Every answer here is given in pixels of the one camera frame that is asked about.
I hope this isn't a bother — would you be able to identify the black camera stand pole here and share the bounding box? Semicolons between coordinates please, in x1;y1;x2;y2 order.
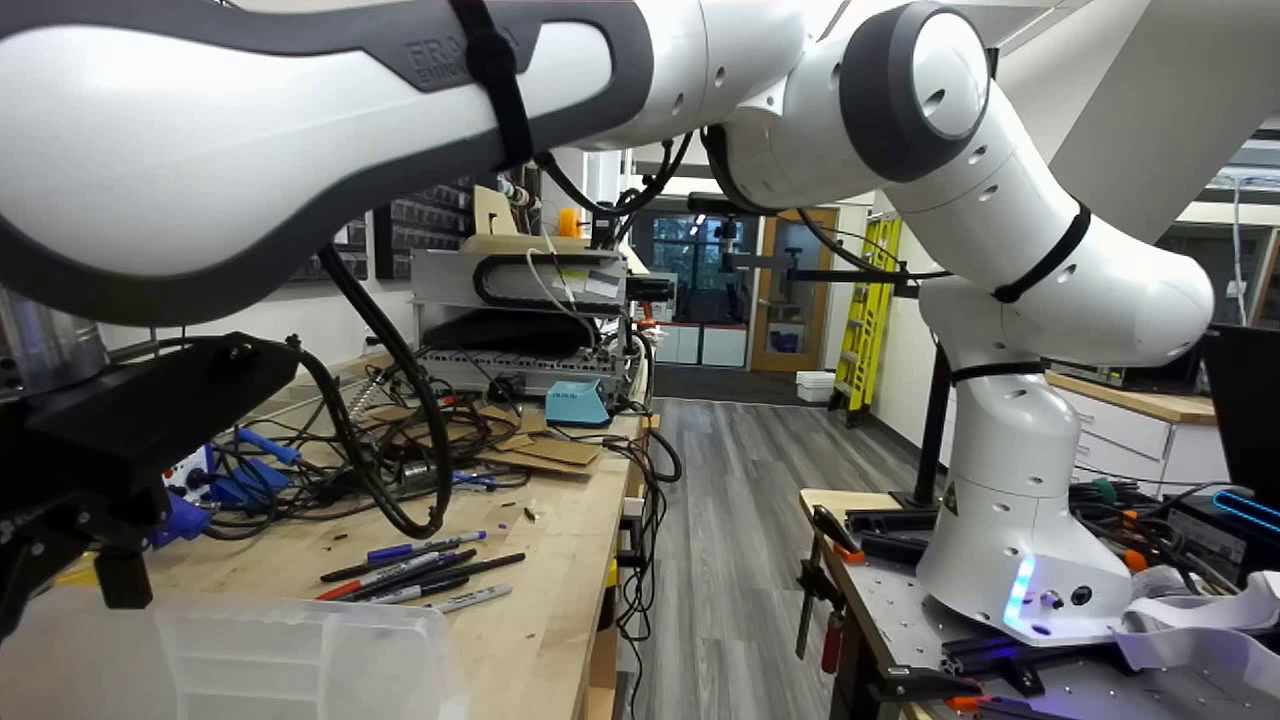
784;268;949;510

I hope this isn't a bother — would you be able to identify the teal small device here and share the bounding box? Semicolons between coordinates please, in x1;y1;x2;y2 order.
542;381;608;426

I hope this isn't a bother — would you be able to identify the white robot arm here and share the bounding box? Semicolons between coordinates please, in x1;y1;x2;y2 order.
0;0;1210;647

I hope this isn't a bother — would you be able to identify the yellow wet floor sign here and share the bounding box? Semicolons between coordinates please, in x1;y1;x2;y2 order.
835;217;903;413

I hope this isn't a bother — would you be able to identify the blue capped marker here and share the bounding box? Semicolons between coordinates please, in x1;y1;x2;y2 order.
320;529;486;585

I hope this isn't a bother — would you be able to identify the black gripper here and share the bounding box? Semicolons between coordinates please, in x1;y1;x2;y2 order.
0;336;300;636

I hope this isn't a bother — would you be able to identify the clear plastic box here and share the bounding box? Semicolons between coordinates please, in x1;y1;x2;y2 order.
0;590;467;720

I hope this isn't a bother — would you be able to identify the black marker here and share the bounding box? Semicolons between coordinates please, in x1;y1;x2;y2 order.
376;552;524;602

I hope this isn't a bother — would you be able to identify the red capped marker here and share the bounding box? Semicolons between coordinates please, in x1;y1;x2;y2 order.
315;547;475;598

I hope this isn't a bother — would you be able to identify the grey machine on bench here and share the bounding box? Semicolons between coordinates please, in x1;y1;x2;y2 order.
412;248;640;403

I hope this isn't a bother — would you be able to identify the blue soldering station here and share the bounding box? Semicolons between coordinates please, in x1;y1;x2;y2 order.
146;424;300;547

